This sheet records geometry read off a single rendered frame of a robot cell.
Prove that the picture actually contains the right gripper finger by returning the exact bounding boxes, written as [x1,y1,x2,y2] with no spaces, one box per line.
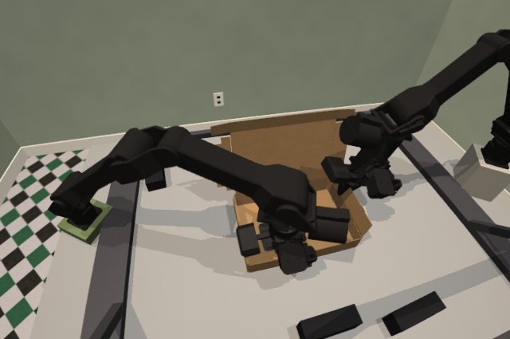
[337,182,358,195]
[350,179,367,191]

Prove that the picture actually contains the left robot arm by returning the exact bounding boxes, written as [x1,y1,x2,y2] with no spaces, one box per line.
[48,125,350,275]

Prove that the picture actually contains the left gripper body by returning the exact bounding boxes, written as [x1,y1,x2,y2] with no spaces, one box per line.
[236,223,305,257]

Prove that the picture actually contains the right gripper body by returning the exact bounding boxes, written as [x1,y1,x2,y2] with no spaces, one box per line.
[321,148,390,183]

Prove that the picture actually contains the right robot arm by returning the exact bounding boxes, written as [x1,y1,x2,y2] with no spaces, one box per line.
[339,30,510,199]

